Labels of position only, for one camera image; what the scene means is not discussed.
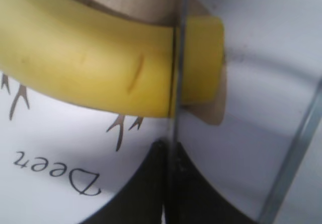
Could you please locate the cut banana end slice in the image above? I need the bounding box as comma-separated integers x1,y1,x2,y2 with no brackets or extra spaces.
181,16,225,105

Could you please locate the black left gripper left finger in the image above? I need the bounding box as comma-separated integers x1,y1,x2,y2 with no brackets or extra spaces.
80,139,168,224

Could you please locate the yellow banana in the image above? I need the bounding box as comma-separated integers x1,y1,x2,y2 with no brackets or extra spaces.
1,0,173,117

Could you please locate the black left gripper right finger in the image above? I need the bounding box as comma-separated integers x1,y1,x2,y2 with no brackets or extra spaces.
173,143,256,224

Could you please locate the white-handled kitchen knife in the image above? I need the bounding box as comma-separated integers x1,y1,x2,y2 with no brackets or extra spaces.
179,0,321,223

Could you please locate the white grey-rimmed cutting board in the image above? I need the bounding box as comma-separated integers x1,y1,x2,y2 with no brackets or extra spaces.
0,0,322,224

